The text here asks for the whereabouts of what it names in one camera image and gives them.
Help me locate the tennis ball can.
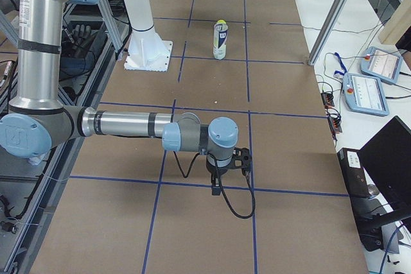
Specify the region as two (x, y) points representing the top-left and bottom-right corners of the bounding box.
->
(213, 24), (228, 60)

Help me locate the orange black connector lower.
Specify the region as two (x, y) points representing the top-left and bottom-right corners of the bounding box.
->
(327, 114), (342, 135)

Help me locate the orange black connector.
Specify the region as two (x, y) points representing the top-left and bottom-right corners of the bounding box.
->
(320, 92), (335, 108)
(327, 114), (342, 135)

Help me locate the orange black connector upper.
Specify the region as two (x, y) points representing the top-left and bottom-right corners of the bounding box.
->
(320, 92), (335, 108)

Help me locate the black computer box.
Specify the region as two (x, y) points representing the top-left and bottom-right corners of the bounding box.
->
(337, 148), (399, 254)

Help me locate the near teach pendant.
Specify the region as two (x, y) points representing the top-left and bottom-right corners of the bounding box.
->
(342, 73), (390, 116)

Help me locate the teach pendant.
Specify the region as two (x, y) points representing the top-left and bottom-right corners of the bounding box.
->
(342, 73), (390, 116)
(360, 46), (403, 85)

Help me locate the black monitor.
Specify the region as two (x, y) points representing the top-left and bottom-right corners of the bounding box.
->
(358, 116), (410, 232)

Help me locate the far teach pendant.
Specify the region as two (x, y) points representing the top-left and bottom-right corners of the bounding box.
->
(360, 46), (403, 85)

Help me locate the wooden board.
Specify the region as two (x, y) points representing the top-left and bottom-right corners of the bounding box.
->
(378, 0), (410, 45)

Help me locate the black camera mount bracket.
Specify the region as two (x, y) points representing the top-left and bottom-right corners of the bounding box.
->
(232, 148), (252, 177)

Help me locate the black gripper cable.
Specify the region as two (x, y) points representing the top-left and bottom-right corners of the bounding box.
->
(173, 151), (257, 219)

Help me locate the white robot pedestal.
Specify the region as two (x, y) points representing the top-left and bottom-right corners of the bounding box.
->
(124, 0), (173, 72)

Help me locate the blue lanyard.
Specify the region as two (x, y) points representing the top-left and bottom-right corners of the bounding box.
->
(332, 51), (347, 78)

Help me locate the aluminium frame post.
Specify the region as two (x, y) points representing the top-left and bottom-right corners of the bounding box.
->
(308, 0), (347, 66)

